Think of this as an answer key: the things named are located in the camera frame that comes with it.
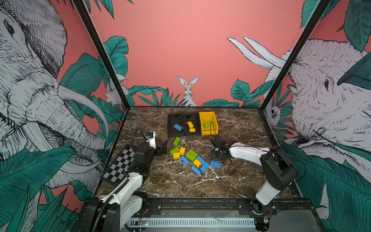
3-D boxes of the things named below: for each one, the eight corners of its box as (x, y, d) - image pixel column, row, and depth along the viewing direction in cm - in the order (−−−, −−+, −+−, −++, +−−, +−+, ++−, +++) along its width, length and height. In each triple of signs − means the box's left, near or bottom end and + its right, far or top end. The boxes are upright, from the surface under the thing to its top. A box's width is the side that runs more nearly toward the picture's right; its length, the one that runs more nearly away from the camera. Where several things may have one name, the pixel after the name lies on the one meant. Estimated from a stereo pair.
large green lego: (185, 156, 95) (185, 155, 93) (190, 150, 98) (190, 148, 96) (193, 162, 92) (193, 160, 91) (198, 155, 95) (198, 154, 94)
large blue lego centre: (192, 163, 92) (192, 161, 90) (198, 157, 95) (198, 155, 93) (204, 172, 88) (204, 171, 86) (209, 165, 91) (209, 164, 89)
